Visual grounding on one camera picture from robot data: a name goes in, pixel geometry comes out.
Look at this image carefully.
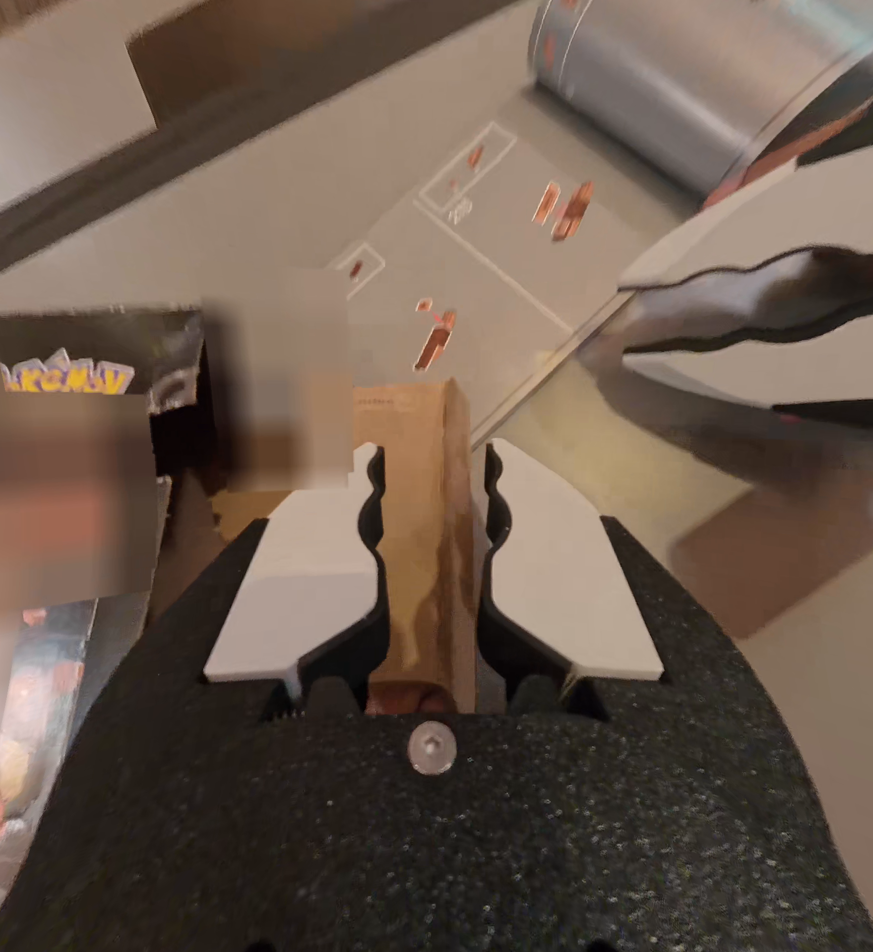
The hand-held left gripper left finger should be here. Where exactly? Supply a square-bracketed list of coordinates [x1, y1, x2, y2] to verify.
[203, 444, 396, 700]

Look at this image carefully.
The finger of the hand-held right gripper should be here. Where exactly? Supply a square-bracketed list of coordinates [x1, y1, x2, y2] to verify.
[620, 295, 873, 435]
[617, 131, 873, 306]

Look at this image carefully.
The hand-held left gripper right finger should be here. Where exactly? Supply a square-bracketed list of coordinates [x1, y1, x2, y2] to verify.
[474, 439, 664, 700]

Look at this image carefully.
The brick instruction booklet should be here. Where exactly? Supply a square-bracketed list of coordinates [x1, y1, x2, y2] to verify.
[325, 0, 873, 455]

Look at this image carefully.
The grey desk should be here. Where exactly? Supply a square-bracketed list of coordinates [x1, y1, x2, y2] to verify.
[0, 0, 873, 952]

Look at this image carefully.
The black printed packet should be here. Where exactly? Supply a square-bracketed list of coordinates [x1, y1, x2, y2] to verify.
[0, 305, 211, 484]

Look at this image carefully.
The brick set box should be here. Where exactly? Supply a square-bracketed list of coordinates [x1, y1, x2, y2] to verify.
[0, 595, 155, 952]

